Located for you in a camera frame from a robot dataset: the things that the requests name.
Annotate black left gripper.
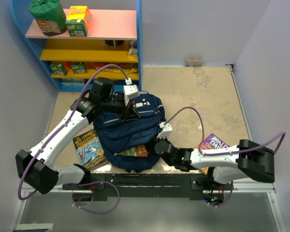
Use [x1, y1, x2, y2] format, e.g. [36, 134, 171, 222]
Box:
[101, 95, 141, 122]

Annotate navy blue backpack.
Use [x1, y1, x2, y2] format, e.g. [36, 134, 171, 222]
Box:
[93, 91, 166, 173]

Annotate orange 78-storey treehouse book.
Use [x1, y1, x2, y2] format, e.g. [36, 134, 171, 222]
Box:
[118, 145, 148, 157]

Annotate Roald Dahl Charlie book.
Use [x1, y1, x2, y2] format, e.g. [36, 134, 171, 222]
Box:
[201, 133, 230, 150]

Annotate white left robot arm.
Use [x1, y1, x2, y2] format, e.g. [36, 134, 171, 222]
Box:
[15, 77, 140, 195]

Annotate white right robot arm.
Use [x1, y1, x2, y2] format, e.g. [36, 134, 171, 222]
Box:
[154, 139, 275, 190]

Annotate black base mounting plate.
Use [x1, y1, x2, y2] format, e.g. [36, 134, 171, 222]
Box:
[62, 172, 235, 202]

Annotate orange yellow snack packets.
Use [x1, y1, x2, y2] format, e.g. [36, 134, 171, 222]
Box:
[64, 61, 139, 75]

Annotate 169-storey treehouse book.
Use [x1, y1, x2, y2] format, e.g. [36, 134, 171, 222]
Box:
[72, 129, 108, 171]

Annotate green box right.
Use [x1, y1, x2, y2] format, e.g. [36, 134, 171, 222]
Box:
[71, 62, 87, 74]

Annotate blue shelf unit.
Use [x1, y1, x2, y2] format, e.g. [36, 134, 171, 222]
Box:
[9, 0, 143, 92]

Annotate green box left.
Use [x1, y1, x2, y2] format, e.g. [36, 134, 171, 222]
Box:
[49, 63, 68, 76]

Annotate yellow green carton box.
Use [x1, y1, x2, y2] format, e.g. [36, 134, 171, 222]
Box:
[65, 6, 92, 37]

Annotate green chips canister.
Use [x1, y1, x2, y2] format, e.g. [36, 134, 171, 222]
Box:
[29, 0, 67, 37]

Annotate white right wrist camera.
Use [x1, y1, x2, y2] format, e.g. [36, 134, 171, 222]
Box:
[157, 122, 173, 139]

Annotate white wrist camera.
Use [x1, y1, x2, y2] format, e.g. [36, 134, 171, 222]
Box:
[123, 78, 140, 105]
[157, 122, 173, 139]

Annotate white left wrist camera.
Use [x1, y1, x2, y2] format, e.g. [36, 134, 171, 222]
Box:
[123, 78, 140, 105]

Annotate small brown box at wall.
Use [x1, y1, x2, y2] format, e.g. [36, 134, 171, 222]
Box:
[185, 57, 203, 67]

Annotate aluminium rail frame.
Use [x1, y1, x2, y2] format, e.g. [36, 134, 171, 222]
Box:
[14, 66, 278, 232]

